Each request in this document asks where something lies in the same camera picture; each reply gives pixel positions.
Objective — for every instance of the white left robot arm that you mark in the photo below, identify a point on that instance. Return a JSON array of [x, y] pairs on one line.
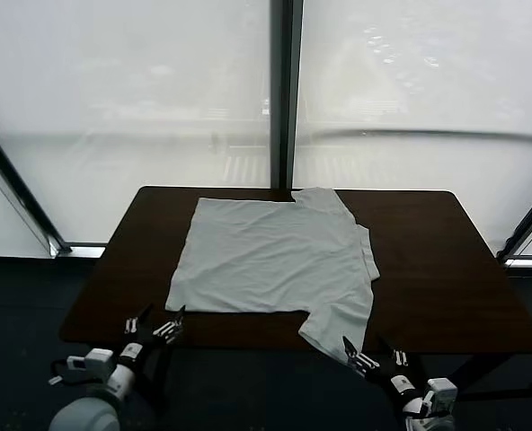
[[91, 413]]

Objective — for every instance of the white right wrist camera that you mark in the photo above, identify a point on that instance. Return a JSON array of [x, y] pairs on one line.
[[441, 393]]

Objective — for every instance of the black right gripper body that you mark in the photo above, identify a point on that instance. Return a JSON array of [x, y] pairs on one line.
[[389, 375]]

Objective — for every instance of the white t-shirt red print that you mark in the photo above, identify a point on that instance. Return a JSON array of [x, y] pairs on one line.
[[270, 256]]

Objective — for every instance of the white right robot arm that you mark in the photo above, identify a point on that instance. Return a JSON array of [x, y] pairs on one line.
[[421, 417]]

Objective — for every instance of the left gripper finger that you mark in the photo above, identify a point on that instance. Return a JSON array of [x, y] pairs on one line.
[[133, 324], [169, 330]]

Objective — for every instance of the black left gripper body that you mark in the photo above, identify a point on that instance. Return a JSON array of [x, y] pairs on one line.
[[145, 339]]

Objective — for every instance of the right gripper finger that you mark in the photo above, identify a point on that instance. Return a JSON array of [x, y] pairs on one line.
[[360, 359], [399, 357]]

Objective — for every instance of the dark vertical window mullion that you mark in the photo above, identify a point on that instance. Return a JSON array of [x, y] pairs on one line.
[[286, 90]]

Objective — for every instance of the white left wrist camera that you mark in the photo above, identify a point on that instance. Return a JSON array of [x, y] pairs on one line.
[[91, 361]]

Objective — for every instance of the slanted dark window frame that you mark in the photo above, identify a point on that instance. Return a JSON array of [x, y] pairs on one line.
[[531, 217], [19, 180]]

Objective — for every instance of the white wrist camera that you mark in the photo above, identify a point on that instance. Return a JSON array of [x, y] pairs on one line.
[[91, 361], [441, 393]]

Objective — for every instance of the grey window sill rail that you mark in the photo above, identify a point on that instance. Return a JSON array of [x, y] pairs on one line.
[[86, 250], [531, 261]]

